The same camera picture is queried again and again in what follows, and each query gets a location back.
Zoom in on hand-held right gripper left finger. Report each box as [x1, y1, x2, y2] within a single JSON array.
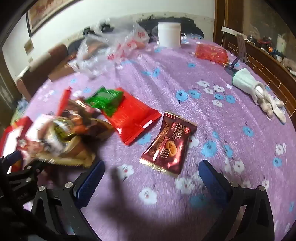
[[32, 159, 106, 241]]

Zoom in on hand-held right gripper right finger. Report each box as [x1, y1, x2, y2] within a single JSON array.
[[198, 159, 275, 241]]

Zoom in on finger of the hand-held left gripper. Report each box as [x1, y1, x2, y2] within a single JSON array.
[[6, 160, 50, 189], [0, 150, 23, 172]]

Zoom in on red box with white inside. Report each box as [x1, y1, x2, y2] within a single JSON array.
[[0, 116, 33, 164]]

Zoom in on gold snack packet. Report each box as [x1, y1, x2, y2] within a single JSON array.
[[35, 116, 114, 168]]

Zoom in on dark red cookie packet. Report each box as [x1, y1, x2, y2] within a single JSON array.
[[140, 111, 198, 178]]

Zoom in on large red snack packet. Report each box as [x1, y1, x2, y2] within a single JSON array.
[[101, 87, 162, 146]]

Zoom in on red white snack packet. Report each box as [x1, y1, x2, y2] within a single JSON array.
[[20, 116, 50, 158]]

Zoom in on narrow red packet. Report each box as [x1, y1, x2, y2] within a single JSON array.
[[56, 87, 73, 116]]

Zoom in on green snack packet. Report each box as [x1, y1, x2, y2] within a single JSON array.
[[85, 86, 124, 117]]

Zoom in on brown armchair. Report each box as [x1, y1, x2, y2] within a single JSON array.
[[16, 44, 68, 99]]

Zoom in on brown cardboard box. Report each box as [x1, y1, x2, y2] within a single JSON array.
[[47, 53, 78, 82]]

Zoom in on white work glove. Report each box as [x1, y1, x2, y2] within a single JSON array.
[[232, 68, 287, 124]]

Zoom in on purple floral tablecloth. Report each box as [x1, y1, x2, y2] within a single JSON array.
[[10, 37, 296, 241]]

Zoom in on red foil packet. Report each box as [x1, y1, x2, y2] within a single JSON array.
[[195, 44, 229, 65]]

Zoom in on wooden sideboard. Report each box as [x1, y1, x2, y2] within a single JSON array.
[[242, 35, 296, 121]]

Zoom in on phone stand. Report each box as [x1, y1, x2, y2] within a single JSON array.
[[225, 33, 250, 75]]

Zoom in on clear plastic bag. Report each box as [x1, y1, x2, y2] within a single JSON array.
[[69, 18, 149, 78]]

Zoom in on white plastic jar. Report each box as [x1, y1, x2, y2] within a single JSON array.
[[157, 22, 182, 48]]

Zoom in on black sofa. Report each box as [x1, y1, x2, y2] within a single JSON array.
[[67, 16, 205, 55]]

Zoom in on wooden door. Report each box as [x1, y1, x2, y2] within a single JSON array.
[[213, 0, 244, 45]]

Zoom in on wall switch plate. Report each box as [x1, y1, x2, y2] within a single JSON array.
[[24, 40, 36, 54]]

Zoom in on framed wall picture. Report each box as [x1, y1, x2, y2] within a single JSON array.
[[26, 0, 78, 36]]

